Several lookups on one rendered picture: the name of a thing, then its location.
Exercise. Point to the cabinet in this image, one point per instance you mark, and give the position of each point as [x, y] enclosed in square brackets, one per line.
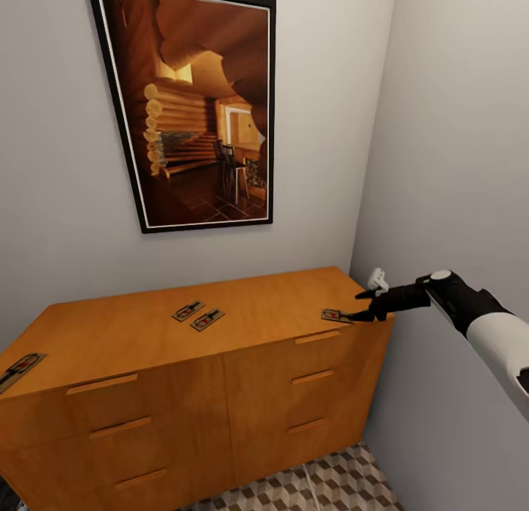
[133, 410]

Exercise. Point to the picture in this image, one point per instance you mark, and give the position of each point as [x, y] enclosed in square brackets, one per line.
[193, 87]

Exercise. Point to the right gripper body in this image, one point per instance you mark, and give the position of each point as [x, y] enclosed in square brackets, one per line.
[392, 301]

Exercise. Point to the mousetrap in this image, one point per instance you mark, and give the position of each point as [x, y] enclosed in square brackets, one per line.
[189, 310]
[334, 315]
[16, 371]
[207, 319]

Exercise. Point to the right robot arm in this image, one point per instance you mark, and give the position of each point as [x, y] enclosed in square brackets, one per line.
[499, 337]

